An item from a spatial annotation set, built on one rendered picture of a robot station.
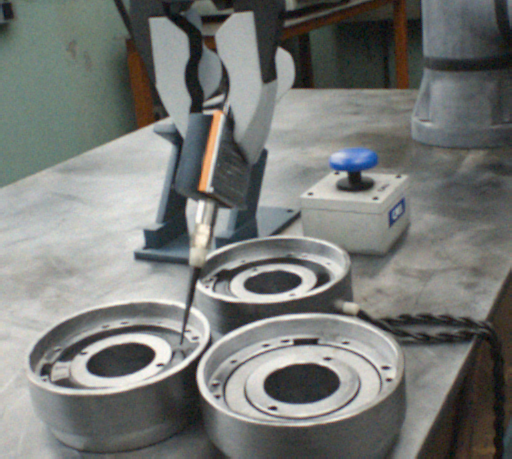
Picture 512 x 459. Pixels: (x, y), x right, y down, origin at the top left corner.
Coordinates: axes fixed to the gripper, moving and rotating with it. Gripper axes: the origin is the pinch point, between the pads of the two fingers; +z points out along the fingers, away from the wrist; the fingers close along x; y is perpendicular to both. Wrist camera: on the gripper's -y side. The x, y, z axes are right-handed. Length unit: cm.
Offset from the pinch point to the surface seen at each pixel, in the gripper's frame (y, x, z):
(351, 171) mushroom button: 17.0, -1.4, 7.0
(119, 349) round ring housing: -7.4, 4.1, 10.6
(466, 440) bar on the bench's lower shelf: 24.8, -8.4, 36.7
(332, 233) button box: 14.9, -0.2, 11.7
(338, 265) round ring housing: 6.3, -4.4, 10.2
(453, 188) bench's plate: 32.0, -5.7, 13.3
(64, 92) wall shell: 156, 158, 31
